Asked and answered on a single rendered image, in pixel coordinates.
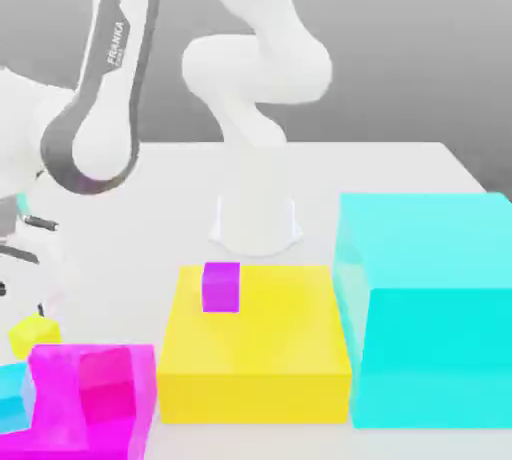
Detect small purple cube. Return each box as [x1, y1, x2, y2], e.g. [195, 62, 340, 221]
[201, 261, 242, 314]

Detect large cyan box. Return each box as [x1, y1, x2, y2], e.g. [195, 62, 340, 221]
[333, 192, 512, 430]

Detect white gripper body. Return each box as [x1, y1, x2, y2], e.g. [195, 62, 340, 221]
[0, 234, 69, 316]

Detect large yellow box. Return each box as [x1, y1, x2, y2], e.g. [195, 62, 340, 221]
[155, 264, 354, 426]

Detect small yellow cube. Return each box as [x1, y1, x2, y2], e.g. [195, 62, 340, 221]
[7, 313, 64, 361]

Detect small blue cube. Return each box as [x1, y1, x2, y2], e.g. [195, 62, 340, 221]
[0, 361, 34, 436]

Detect large magenta box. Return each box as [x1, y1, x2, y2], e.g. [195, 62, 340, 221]
[0, 343, 158, 460]

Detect small pink cube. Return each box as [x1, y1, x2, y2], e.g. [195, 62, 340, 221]
[77, 347, 138, 426]

